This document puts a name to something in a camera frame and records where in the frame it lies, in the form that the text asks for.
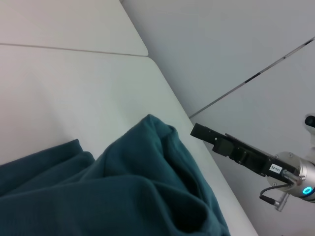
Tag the teal printed t-shirt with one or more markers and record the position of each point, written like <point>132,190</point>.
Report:
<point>98,191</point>

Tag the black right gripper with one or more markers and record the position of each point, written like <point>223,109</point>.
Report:
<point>261,157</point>

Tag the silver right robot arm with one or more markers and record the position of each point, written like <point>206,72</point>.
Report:
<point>295,177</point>

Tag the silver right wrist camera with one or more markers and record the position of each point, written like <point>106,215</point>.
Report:
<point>310,123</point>

